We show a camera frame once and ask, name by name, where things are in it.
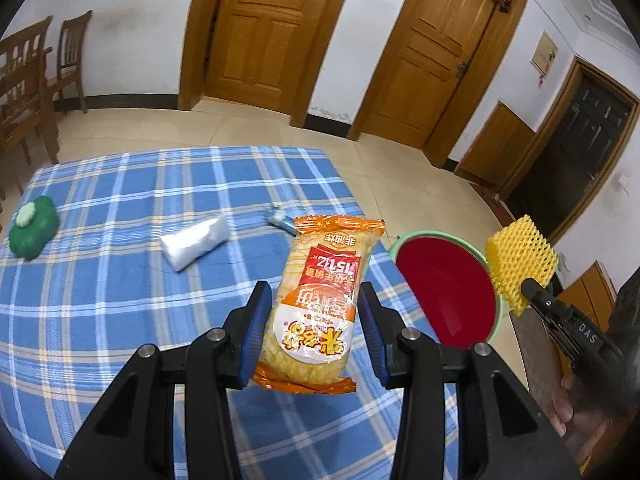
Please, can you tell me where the wooden chair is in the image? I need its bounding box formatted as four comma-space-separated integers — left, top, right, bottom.
47, 10, 93, 115
0, 15, 61, 167

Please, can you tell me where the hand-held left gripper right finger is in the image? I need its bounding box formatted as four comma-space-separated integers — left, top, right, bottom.
359, 281, 581, 480

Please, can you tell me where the yellow foam net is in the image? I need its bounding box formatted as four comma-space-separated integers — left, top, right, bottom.
486, 215, 560, 317

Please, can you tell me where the red basin with green rim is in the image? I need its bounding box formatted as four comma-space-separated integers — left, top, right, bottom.
387, 230, 503, 348

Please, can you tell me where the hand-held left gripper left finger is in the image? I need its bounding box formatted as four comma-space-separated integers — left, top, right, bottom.
54, 281, 273, 480

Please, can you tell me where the wall electrical box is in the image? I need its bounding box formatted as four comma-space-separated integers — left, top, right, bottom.
531, 31, 560, 79

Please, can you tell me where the green clover-shaped toy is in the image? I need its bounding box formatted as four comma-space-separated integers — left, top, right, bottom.
9, 195, 61, 261

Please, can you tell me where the crumpled blue white wrapper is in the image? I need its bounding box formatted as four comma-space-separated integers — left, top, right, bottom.
265, 208, 299, 236

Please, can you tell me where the person's right forearm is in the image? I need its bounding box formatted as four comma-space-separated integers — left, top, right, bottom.
602, 267, 640, 411

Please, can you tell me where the orange snack packet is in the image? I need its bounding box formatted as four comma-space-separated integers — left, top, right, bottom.
250, 215, 386, 396

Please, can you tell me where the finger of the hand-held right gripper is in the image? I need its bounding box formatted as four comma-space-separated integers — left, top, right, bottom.
520, 277, 568, 332

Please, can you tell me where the low wooden cabinet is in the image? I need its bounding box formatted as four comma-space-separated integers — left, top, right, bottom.
457, 101, 536, 187
560, 260, 619, 312

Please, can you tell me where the dark doorway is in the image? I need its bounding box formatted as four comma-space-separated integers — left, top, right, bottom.
500, 57, 640, 257

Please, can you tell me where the wooden panel door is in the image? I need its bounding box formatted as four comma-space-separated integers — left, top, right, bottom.
205, 0, 332, 112
357, 0, 512, 149

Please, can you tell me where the white plastic bag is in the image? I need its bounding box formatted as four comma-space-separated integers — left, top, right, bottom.
160, 216, 228, 272

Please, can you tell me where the person's right hand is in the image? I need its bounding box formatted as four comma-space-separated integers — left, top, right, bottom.
549, 374, 622, 439

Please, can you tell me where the blue plaid tablecloth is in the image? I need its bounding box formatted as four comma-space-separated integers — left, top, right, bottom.
0, 145, 461, 478

